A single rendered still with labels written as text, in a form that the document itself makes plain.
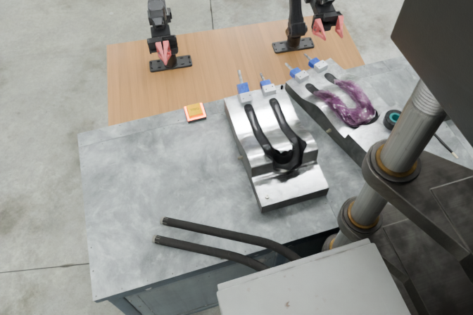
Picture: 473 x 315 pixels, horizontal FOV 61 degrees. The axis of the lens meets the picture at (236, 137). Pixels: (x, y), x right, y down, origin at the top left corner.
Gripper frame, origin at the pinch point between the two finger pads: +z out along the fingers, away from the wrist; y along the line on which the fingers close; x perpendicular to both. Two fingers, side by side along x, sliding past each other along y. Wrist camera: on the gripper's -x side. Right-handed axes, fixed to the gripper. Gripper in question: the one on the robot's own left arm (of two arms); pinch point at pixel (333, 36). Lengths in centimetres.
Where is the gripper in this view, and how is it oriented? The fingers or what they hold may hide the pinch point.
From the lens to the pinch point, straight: 152.7
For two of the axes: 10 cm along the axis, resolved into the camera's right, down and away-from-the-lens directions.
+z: 1.9, 8.3, -5.3
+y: 9.8, -1.7, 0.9
